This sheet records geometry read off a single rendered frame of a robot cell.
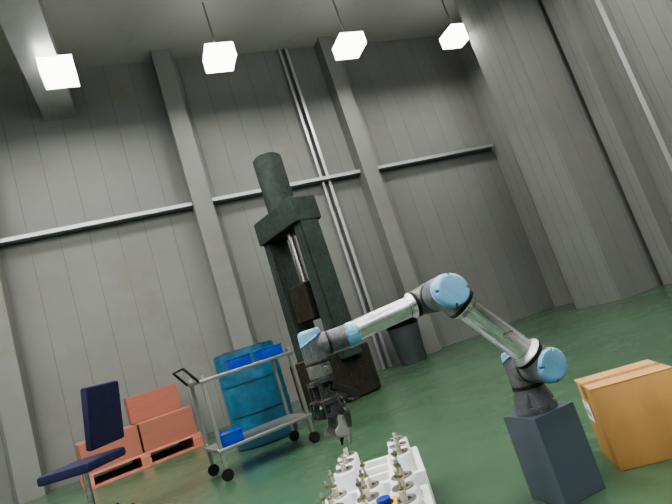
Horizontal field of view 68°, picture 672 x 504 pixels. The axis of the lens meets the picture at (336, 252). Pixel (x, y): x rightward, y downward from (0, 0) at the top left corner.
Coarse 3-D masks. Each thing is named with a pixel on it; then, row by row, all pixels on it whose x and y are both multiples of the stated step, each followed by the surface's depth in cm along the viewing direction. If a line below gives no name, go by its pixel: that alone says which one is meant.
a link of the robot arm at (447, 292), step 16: (432, 288) 166; (448, 288) 164; (464, 288) 164; (432, 304) 170; (448, 304) 163; (464, 304) 165; (480, 304) 168; (464, 320) 169; (480, 320) 166; (496, 320) 167; (496, 336) 167; (512, 336) 167; (512, 352) 168; (528, 352) 167; (544, 352) 165; (560, 352) 167; (528, 368) 167; (544, 368) 164; (560, 368) 166
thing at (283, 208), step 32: (256, 160) 664; (288, 192) 659; (256, 224) 686; (288, 224) 625; (288, 256) 688; (320, 256) 616; (288, 288) 671; (320, 288) 602; (288, 320) 669; (352, 352) 594; (352, 384) 592
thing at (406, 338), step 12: (396, 324) 794; (408, 324) 792; (396, 336) 796; (408, 336) 791; (420, 336) 804; (396, 348) 802; (408, 348) 789; (420, 348) 794; (408, 360) 790; (420, 360) 789
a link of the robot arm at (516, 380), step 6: (504, 354) 183; (504, 360) 183; (510, 360) 181; (504, 366) 185; (510, 366) 181; (510, 372) 182; (516, 372) 178; (510, 378) 183; (516, 378) 180; (522, 378) 177; (510, 384) 185; (516, 384) 181; (522, 384) 179; (528, 384) 178
